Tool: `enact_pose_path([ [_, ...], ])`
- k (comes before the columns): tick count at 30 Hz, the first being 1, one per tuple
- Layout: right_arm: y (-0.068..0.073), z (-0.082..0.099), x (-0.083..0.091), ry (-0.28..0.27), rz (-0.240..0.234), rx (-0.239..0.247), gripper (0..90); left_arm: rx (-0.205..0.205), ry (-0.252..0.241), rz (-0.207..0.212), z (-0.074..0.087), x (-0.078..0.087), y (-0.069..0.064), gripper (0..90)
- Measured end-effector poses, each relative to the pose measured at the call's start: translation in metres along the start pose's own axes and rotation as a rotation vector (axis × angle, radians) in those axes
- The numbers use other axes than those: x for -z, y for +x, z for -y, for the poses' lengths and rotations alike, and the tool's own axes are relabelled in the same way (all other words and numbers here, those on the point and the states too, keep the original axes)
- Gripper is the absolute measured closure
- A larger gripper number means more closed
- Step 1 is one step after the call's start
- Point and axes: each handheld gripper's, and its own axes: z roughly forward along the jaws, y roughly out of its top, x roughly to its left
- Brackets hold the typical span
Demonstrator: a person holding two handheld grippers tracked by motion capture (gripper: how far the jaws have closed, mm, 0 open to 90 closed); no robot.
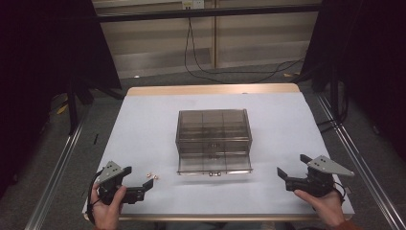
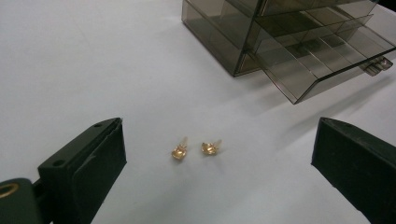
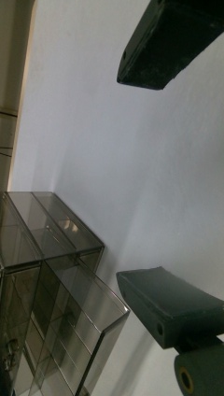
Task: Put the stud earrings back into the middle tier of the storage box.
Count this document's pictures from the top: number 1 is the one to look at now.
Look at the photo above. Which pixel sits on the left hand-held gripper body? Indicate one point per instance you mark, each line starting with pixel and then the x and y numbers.
pixel 110 172

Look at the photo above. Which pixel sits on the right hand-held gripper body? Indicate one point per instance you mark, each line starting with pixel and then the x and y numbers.
pixel 319 182

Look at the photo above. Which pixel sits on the person's right hand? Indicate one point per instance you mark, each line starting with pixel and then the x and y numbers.
pixel 328 209

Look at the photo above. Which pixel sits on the person's left hand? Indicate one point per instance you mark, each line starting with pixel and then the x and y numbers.
pixel 107 214

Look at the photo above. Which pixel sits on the white table mat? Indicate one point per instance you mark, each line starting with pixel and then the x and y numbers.
pixel 143 127

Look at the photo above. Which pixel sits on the clear grey drawer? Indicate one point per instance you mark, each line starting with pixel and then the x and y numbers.
pixel 214 163

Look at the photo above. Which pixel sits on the black metal stand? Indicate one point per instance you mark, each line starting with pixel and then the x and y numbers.
pixel 72 111
pixel 335 96

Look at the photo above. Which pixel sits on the clear grey drawer organiser box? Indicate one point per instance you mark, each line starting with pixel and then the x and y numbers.
pixel 213 127

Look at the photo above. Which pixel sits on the black curtain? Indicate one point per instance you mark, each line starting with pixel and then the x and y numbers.
pixel 44 57
pixel 370 57

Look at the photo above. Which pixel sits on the black horizontal bar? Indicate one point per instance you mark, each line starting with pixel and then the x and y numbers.
pixel 207 13

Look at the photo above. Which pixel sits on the metal floor rail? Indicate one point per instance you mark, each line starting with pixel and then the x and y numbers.
pixel 54 179
pixel 357 153

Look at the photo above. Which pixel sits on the white wall outlet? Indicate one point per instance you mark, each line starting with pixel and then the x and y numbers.
pixel 192 4

